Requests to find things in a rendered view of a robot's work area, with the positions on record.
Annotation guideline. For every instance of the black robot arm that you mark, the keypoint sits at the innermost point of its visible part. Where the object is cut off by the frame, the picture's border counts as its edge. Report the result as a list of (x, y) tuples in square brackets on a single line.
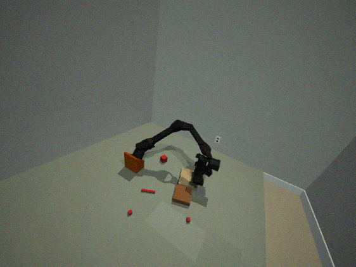
[(148, 144)]

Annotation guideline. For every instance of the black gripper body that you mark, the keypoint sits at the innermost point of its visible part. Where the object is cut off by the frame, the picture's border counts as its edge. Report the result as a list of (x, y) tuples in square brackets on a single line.
[(198, 179)]

